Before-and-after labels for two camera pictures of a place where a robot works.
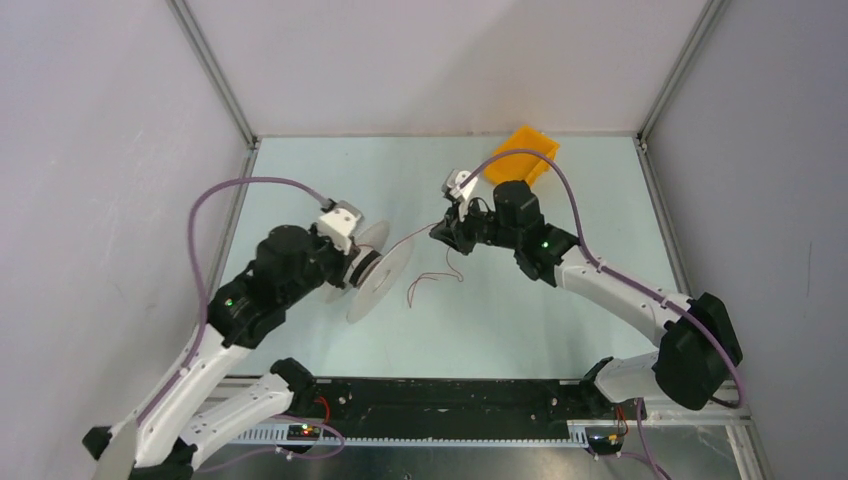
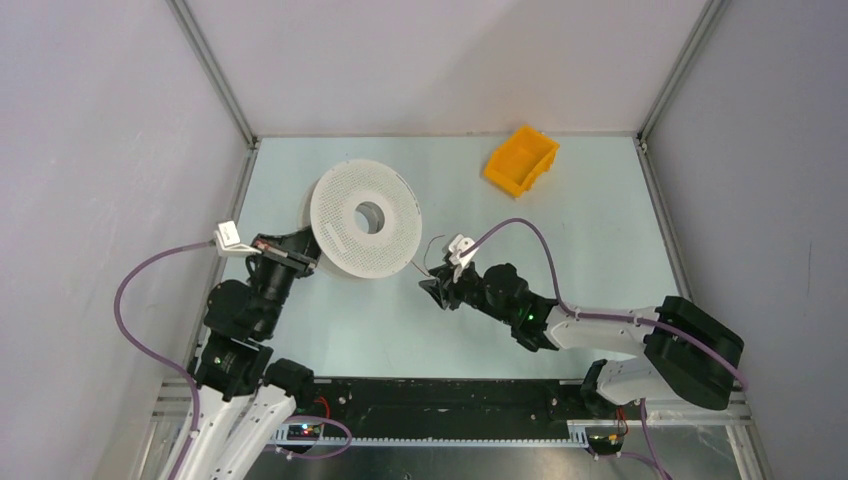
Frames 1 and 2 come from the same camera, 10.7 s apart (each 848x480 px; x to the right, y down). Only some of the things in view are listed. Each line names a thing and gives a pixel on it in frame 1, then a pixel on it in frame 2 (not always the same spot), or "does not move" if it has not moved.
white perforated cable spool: x=374 y=272 → x=365 y=218
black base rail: x=549 y=402 does not move
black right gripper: x=457 y=233 → x=448 y=294
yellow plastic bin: x=521 y=166 does not move
